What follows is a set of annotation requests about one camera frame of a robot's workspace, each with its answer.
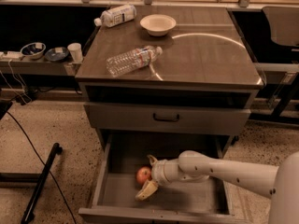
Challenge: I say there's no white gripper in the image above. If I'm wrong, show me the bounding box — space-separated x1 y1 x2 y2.
135 155 209 201

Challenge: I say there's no red apple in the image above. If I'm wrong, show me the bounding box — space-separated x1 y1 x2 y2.
135 166 151 185

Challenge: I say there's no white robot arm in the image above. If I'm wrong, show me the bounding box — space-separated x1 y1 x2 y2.
135 150 299 224

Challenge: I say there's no open lower grey drawer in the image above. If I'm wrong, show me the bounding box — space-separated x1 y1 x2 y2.
78 132 251 224

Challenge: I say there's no grey drawer cabinet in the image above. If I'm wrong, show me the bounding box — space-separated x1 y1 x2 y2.
76 6 263 148

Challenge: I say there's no clear plastic water bottle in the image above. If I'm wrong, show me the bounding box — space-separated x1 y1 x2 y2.
106 46 163 77

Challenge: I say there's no black floor stand bar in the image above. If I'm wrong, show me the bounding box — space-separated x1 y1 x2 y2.
21 143 63 224

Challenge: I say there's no white paper cup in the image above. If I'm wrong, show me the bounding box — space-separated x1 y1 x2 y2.
67 43 83 63

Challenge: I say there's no dark blue bowl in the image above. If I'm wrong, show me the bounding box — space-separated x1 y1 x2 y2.
45 47 69 62

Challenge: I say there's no white labelled bottle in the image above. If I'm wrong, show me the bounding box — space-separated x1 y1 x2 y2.
93 4 136 27

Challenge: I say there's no white rimmed dark bowl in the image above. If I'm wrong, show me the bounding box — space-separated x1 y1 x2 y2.
21 42 46 60

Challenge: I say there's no white power strip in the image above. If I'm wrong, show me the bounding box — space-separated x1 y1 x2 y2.
0 51 22 60

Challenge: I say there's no closed upper drawer with handle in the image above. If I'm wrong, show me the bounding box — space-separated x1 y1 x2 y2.
84 103 250 136

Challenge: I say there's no black floor cable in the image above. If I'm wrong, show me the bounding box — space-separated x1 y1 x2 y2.
5 110 78 224

